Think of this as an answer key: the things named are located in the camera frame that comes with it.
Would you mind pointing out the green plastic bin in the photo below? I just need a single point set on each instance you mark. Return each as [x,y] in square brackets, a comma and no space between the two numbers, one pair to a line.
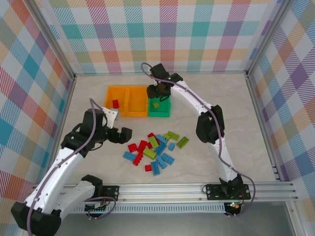
[160,114]

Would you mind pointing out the electronics board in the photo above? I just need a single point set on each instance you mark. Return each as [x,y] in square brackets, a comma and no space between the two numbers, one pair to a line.
[233,206]
[97,207]

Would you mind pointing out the right electronics board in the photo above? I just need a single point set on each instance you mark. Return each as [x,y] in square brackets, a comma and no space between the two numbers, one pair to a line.
[233,206]

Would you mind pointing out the small red lego brick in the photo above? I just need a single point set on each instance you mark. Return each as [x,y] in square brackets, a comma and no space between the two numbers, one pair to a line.
[150,135]
[148,168]

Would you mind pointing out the orange plastic bin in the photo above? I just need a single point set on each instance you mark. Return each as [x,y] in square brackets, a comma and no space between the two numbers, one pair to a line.
[136,100]
[109,93]

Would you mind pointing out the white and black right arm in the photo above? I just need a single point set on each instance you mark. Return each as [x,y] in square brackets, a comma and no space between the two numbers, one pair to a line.
[187,93]

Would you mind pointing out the aluminium frame post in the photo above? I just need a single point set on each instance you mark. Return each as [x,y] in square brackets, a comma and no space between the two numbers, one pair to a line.
[268,37]
[51,39]

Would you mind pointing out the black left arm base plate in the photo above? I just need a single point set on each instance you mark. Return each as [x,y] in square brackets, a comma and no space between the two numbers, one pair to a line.
[112,193]

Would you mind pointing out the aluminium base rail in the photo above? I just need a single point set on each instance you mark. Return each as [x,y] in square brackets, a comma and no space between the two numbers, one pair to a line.
[160,191]

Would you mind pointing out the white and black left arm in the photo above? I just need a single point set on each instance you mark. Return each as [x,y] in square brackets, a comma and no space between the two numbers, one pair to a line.
[59,167]

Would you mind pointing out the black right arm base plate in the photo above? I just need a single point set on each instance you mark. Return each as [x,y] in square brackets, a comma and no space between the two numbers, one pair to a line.
[212,191]

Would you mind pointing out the left electronics board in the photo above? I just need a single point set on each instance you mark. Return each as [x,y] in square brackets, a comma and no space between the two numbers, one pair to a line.
[97,207]

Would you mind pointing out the aluminium side rail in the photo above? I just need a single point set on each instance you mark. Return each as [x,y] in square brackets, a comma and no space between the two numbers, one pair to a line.
[263,127]
[70,103]

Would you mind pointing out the small blue lego brick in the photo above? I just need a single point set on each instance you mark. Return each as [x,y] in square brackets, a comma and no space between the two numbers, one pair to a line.
[171,146]

